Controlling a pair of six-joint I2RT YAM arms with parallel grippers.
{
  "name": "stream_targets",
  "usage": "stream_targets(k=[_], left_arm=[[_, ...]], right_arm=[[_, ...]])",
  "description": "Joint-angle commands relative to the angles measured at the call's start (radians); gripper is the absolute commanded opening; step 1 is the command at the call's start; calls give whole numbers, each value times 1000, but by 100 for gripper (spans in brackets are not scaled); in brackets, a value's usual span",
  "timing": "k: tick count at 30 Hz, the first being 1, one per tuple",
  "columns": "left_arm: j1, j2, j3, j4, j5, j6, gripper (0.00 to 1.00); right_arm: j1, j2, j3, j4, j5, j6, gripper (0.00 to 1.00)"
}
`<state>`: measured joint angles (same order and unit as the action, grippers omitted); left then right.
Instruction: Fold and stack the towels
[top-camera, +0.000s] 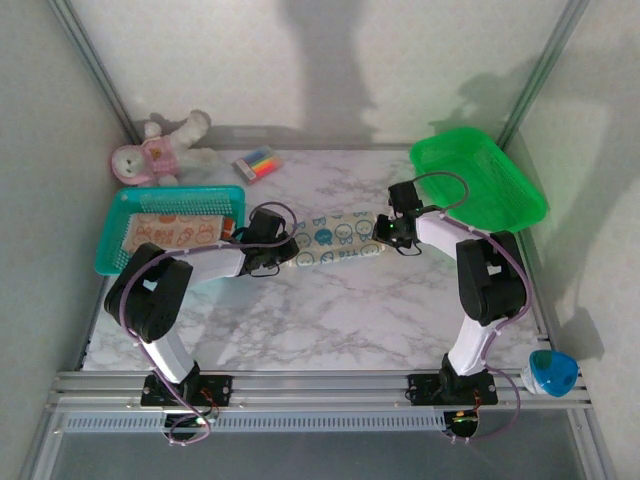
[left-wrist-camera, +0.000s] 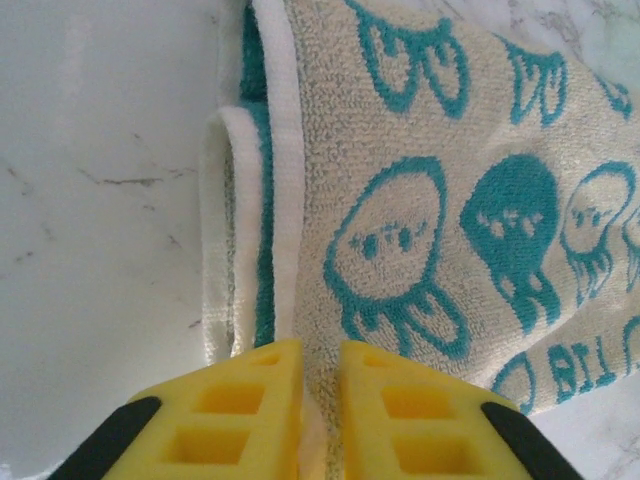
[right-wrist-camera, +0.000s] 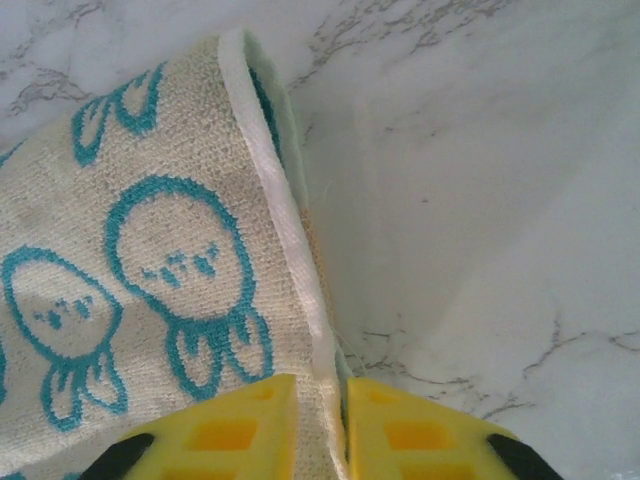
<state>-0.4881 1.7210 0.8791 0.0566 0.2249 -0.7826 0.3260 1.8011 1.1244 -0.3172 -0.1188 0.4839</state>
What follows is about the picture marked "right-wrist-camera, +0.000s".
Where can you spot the blue and cream rabbit towel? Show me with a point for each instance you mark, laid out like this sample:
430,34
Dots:
175,225

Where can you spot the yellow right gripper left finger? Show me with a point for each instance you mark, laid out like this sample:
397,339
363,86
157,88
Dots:
225,435

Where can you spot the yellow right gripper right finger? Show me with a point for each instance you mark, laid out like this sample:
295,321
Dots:
415,435

